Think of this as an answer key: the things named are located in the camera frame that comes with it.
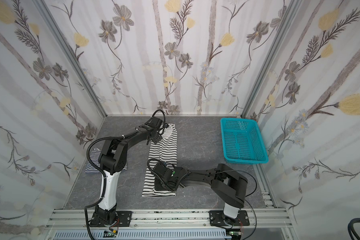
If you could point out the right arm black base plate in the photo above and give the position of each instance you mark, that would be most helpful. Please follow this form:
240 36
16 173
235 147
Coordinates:
218 219

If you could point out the teal plastic basket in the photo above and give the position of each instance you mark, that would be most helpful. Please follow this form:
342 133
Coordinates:
243 142

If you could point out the aluminium mounting rail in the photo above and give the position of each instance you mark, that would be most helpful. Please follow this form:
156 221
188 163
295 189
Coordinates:
199 219

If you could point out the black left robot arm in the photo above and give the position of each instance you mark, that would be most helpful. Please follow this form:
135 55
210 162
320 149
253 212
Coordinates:
107 202

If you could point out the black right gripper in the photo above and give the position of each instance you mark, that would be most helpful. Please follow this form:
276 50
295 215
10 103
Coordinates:
160 173

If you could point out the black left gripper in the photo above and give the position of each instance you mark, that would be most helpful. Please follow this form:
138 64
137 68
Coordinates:
156 137

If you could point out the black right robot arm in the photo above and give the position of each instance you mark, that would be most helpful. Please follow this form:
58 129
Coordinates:
231 186

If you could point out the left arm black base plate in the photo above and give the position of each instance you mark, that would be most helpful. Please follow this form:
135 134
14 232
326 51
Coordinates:
121 218

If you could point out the blue white striped tank top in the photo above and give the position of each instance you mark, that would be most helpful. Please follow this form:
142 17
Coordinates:
107 161

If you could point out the white slotted cable duct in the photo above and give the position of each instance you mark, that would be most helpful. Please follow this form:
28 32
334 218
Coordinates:
166 234

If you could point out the black white striped tank top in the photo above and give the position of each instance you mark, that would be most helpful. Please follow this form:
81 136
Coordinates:
166 151

